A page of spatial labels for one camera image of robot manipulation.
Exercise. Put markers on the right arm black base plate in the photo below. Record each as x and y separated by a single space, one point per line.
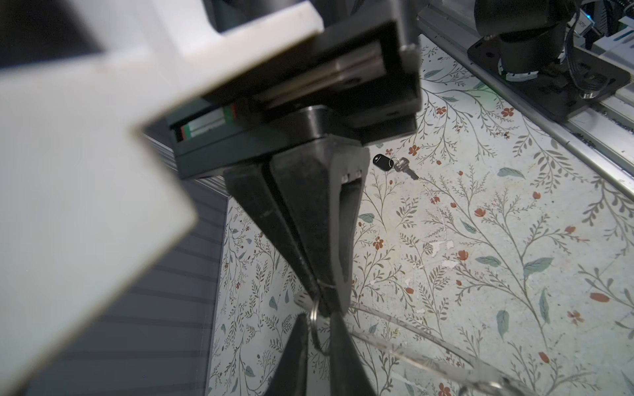
552 92

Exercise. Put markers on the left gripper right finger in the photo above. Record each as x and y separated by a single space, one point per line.
347 375

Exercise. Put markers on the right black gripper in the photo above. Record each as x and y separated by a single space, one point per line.
358 79

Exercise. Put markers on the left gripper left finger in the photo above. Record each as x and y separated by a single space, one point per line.
290 377

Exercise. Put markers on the small metal keyring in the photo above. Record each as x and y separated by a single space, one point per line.
313 327

